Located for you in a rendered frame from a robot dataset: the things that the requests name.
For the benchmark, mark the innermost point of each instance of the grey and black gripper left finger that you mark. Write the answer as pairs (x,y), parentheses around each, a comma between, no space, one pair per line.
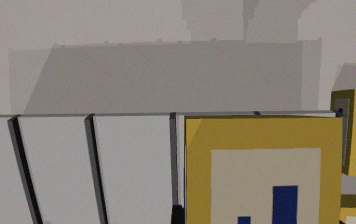
(178,216)

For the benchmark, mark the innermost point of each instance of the yellow carton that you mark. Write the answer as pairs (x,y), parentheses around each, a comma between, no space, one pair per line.
(262,169)
(344,101)
(348,208)

